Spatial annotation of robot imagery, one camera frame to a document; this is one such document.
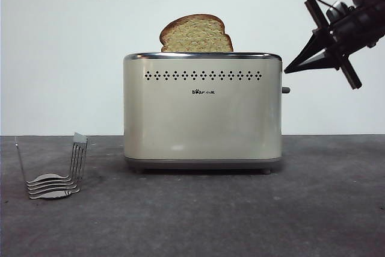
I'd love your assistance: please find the brown-crusted bread slice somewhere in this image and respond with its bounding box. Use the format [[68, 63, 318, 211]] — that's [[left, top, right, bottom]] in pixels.
[[159, 14, 235, 54]]

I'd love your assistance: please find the cream two-slot toaster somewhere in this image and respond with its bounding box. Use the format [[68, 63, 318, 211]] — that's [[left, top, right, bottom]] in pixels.
[[122, 51, 283, 175]]

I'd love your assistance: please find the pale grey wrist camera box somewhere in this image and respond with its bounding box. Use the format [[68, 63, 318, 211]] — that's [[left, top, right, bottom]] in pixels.
[[325, 0, 349, 22]]

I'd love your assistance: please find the silver wire bread rack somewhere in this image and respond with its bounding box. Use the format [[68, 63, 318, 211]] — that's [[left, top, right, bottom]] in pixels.
[[14, 132, 90, 200]]

